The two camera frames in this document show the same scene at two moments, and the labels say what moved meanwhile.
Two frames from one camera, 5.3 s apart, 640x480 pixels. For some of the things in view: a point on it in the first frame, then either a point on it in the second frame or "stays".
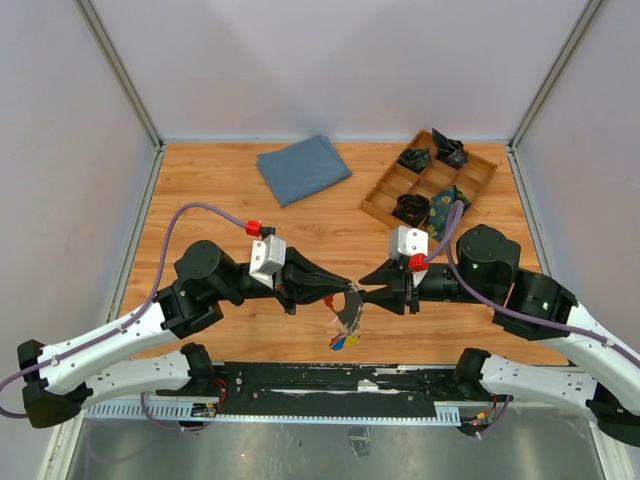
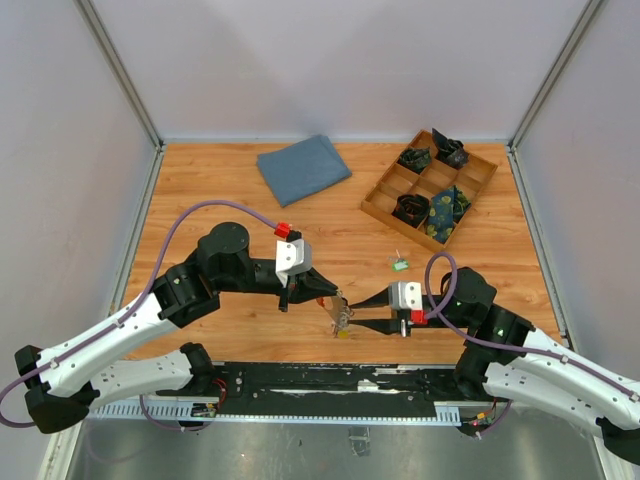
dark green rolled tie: x=415 y=159 stays
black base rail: x=328 y=389 stays
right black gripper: x=399 y=288 to x=387 y=325
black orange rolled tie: x=411 y=209 stays
